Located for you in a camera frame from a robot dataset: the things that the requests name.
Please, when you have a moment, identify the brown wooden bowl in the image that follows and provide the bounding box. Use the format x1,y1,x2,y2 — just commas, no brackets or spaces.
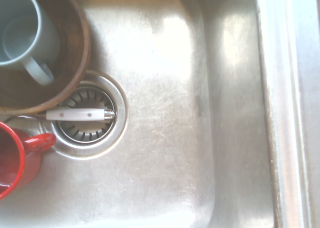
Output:
0,0,91,115

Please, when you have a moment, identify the stainless steel double sink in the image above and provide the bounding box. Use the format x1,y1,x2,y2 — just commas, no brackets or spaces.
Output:
0,0,320,228

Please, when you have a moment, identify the red enamel mug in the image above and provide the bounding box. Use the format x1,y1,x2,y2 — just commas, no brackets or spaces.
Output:
0,121,57,201

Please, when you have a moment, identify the grey ceramic mug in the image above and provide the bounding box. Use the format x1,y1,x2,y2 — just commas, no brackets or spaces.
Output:
0,0,62,86

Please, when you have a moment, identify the short white-handled knife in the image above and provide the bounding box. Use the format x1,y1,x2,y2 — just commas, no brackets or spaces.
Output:
4,108,116,121

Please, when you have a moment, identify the metal sink drain strainer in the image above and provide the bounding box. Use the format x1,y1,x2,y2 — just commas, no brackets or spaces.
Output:
38,70,129,160

